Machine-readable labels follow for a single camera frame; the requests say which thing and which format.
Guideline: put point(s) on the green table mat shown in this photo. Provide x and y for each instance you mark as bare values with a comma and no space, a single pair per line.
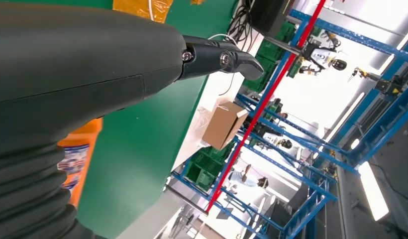
141,148

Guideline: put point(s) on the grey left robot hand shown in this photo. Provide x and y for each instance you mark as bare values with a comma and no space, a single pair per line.
75,59

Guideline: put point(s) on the black carrying case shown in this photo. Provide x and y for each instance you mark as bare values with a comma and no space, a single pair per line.
270,16

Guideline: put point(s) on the clear plastic bag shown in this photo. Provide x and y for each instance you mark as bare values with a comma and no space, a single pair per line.
202,120

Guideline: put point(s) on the green plastic crate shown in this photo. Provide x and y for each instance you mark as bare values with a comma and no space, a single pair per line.
270,56
207,168

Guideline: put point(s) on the blue metal shelf rack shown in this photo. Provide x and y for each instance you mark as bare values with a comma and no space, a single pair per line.
309,201
342,33

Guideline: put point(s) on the ceiling light panel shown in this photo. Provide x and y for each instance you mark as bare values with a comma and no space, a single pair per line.
373,194

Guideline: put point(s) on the background humanoid robot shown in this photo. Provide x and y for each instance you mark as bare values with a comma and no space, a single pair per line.
322,54

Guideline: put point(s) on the cardboard box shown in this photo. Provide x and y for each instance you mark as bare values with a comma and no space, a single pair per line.
220,125

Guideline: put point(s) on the orange detergent bottle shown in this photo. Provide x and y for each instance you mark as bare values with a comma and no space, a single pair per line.
85,130

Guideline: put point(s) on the yellow taped plastic sheet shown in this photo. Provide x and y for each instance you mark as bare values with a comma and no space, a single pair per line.
138,8

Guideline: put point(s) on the background person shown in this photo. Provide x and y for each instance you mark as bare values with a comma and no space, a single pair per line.
247,178

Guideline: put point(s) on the yellow black machine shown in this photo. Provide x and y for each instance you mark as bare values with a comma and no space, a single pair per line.
388,86

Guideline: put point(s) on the red pole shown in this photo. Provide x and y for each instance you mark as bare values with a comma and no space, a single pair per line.
266,99

